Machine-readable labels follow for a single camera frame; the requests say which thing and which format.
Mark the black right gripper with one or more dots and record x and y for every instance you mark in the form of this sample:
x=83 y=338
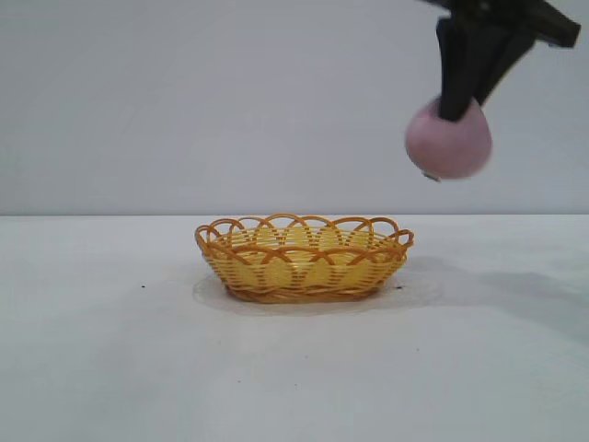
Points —
x=506 y=11

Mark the pink fuzzy peach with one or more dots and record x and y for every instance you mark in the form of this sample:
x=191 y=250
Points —
x=448 y=147

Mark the yellow woven plastic basket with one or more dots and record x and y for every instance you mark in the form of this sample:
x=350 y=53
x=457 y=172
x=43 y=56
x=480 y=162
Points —
x=299 y=276

